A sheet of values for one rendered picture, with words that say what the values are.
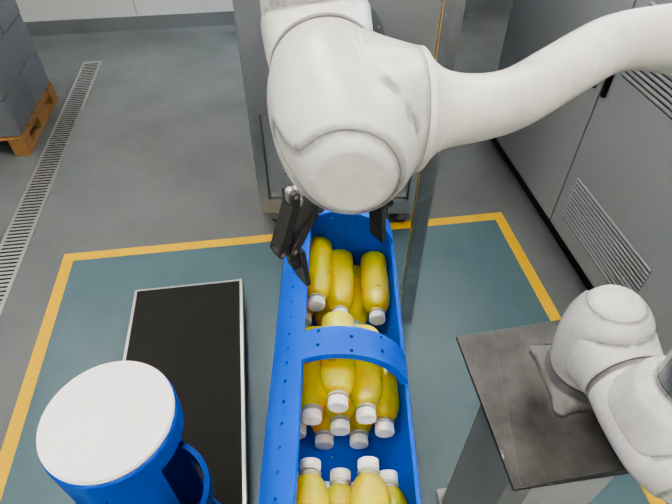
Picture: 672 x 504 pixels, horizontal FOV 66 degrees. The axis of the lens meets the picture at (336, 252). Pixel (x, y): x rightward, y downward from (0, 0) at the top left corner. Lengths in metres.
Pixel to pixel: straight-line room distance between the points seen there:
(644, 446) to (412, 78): 0.78
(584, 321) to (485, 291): 1.74
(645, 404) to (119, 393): 1.01
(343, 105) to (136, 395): 0.98
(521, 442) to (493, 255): 1.91
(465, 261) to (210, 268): 1.40
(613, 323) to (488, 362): 0.33
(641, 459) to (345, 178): 0.80
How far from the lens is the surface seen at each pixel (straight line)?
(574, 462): 1.21
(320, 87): 0.37
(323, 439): 1.14
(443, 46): 1.71
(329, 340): 1.00
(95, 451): 1.21
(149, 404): 1.22
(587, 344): 1.10
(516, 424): 1.22
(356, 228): 1.36
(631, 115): 2.58
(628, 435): 1.04
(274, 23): 0.50
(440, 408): 2.36
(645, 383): 1.00
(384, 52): 0.41
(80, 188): 3.71
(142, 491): 1.25
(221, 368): 2.30
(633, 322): 1.09
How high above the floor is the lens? 2.05
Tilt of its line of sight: 45 degrees down
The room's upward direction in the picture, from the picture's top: straight up
